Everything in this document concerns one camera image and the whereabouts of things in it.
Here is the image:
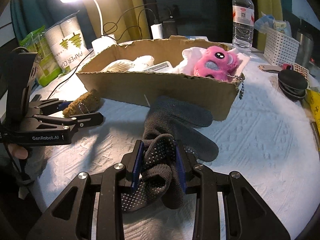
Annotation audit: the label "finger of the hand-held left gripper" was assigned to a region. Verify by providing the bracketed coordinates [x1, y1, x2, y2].
[29, 98, 73, 115]
[33, 112, 104, 131]

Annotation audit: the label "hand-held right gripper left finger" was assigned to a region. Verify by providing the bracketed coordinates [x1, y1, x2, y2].
[26, 140, 145, 240]

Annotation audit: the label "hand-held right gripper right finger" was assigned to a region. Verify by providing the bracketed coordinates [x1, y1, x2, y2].
[175, 140, 292, 240]

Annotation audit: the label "grey knitted glove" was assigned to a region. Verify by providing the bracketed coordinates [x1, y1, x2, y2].
[121, 95, 220, 213]

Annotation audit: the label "cotton swab pack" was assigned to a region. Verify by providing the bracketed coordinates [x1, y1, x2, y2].
[101, 59, 134, 72]

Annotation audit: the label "brown cardboard box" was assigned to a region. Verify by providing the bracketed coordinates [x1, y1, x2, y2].
[76, 35, 246, 122]

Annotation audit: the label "white fluffy puff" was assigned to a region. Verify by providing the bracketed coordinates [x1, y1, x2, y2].
[132, 55, 155, 70]

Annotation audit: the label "small clear plastic packet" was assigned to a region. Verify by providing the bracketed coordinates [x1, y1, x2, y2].
[141, 61, 173, 73]

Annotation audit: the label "pink plush toy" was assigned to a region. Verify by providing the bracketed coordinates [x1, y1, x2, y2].
[193, 45, 245, 100]

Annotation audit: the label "person's left hand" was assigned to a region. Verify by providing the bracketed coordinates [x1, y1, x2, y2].
[7, 144, 29, 159]

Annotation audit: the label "green paper cup pack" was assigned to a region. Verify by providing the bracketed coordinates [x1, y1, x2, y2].
[19, 25, 63, 87]

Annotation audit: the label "white paper cup pack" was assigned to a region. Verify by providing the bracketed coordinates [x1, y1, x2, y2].
[45, 11, 90, 74]

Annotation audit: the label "white desk lamp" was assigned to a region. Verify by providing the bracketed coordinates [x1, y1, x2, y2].
[59, 0, 118, 54]

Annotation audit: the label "wide teal curtain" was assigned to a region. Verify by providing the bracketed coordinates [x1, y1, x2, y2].
[10, 0, 60, 40]

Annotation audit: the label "white embossed table cover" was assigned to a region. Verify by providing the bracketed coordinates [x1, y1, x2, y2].
[25, 40, 320, 240]

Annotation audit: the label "white charger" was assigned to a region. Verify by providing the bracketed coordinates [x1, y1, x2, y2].
[151, 24, 163, 40]

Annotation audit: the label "wide yellow curtain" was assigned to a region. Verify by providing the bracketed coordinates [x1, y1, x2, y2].
[82, 0, 150, 43]

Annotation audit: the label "black power adapter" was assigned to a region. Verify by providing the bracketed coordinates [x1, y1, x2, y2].
[162, 20, 178, 39]

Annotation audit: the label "utility knife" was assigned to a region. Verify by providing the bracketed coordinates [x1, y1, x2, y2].
[259, 64, 280, 73]

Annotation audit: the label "black round case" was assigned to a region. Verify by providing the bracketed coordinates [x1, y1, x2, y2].
[277, 69, 308, 102]

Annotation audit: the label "yellow packet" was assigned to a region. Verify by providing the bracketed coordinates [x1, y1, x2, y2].
[306, 87, 320, 133]

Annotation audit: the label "dotted sticker sheet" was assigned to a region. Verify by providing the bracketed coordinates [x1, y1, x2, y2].
[291, 64, 310, 80]

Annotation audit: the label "white woven basket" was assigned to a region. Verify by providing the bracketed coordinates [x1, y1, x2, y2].
[264, 26, 300, 65]

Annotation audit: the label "clear water bottle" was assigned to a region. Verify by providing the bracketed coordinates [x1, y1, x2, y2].
[232, 0, 255, 48]

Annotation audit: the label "blue white packets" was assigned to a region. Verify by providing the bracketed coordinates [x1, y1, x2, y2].
[255, 11, 292, 37]

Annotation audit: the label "steel thermos cup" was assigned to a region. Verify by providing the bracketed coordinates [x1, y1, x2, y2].
[295, 29, 314, 67]

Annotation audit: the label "black lamp cable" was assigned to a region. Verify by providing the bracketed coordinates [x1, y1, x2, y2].
[44, 50, 94, 103]

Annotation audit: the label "black charger cable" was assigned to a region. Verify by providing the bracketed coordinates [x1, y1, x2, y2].
[102, 7, 158, 40]

